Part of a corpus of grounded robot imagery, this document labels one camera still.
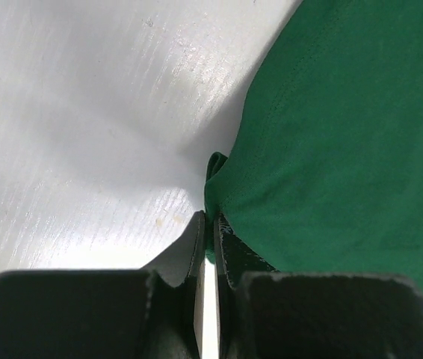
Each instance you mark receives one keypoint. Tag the dark green t shirt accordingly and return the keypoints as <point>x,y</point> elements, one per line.
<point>326,173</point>

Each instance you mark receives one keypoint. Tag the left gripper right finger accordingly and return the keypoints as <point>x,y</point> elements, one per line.
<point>265,313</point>

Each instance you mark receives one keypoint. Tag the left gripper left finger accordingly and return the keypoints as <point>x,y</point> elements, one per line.
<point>152,312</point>

